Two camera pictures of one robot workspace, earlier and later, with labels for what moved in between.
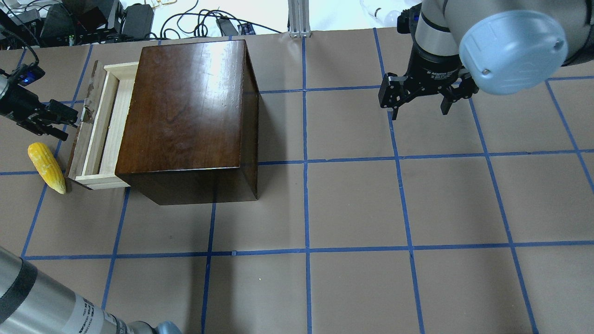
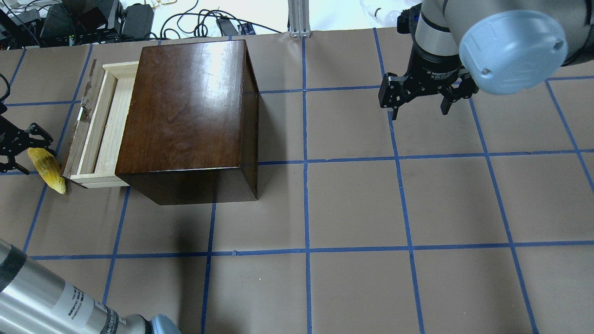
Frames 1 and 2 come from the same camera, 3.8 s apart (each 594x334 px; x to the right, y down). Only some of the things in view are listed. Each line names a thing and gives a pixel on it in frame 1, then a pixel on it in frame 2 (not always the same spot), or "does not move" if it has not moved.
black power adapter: [138, 22] does not move
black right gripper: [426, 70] does not move
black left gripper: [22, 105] to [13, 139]
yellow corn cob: [47, 167] does not move
